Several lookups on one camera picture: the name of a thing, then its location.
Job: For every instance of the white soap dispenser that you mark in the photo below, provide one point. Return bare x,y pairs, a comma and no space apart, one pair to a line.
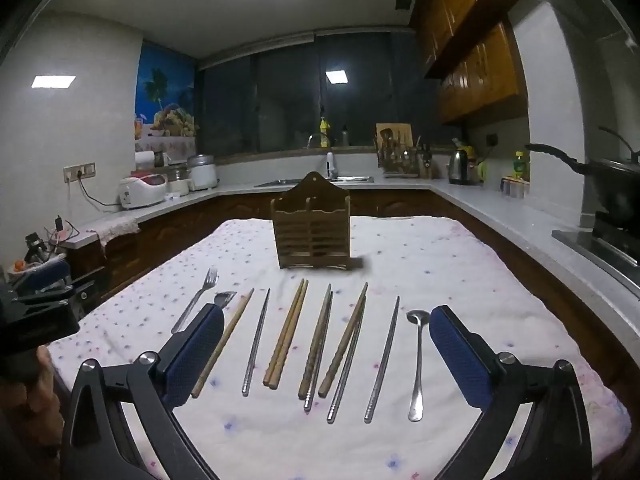
331,166

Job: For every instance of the wooden cabinets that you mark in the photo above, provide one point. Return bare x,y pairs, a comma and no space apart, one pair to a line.
200,220
475,50

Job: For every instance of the wooden upper cabinets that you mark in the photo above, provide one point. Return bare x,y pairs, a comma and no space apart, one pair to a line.
475,50

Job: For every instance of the white red rice cooker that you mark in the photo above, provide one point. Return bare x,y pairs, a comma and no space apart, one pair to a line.
142,191

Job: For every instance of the dark kitchen window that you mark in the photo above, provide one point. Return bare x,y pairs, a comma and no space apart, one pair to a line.
310,95

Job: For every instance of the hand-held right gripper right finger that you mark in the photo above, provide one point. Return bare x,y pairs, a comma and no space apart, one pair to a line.
457,360

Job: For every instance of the black wall outlet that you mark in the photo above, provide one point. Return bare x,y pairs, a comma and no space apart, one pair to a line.
493,139

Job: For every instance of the long metal spoon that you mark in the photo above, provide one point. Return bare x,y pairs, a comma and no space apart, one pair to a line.
419,360

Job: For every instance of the wall power strip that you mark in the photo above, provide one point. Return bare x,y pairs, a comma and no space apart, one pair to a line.
79,172

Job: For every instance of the metal chopstick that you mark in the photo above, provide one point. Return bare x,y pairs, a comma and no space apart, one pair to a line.
384,360
318,360
346,365
256,345

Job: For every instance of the ceiling vent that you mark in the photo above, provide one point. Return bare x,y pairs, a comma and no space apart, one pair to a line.
403,0

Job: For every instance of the white lace cloth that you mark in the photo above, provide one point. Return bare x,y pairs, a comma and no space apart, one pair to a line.
117,227

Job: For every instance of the steel kitchen sink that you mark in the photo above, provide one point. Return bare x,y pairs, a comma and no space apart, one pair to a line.
310,181

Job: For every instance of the metal dish rack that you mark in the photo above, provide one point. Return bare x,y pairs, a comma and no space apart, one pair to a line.
397,162

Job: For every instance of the steel electric kettle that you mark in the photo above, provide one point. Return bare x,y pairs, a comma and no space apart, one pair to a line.
460,167

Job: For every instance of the metal faucet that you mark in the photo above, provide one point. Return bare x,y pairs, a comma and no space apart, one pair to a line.
316,139

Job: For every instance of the green yellow bottle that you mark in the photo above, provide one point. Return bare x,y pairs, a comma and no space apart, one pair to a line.
521,166

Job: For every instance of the gas stove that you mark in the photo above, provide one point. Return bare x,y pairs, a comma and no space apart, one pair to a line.
600,250

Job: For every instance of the wooden chopstick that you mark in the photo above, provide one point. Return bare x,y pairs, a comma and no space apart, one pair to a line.
345,340
290,340
225,345
281,340
314,345

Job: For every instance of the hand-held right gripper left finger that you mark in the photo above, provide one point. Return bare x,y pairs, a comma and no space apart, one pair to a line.
197,355

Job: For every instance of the metal fork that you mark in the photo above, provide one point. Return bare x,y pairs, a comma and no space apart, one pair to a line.
192,305

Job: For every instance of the wooden utensil holder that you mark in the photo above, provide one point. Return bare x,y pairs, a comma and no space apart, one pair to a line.
311,225

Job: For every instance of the yellow dish soap bottle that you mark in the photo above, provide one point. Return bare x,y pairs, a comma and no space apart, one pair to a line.
325,126

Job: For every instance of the wooden cutting board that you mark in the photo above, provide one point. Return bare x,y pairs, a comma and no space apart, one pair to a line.
392,132

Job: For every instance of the dark bottle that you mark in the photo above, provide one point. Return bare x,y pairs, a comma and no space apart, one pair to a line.
345,136

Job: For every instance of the steel lidded pot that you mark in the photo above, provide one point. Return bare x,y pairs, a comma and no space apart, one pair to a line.
202,174

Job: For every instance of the row of spice containers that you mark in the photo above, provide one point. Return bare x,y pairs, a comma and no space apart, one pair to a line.
515,187

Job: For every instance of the knife block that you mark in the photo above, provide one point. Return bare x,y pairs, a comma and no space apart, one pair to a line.
425,165

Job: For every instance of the small white cooker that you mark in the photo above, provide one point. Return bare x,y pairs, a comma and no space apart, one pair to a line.
177,184

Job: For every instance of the tropical fruit wall poster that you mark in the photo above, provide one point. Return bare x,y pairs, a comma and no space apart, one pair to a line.
162,95

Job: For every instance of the black wok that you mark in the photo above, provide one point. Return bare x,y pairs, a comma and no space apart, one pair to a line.
610,185

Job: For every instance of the paper towel roll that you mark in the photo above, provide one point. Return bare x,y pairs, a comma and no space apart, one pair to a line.
145,160

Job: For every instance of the wooden lower cabinets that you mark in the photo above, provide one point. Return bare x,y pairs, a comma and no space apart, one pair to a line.
200,220

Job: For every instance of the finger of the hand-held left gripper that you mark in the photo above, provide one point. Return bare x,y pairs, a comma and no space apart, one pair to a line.
50,272

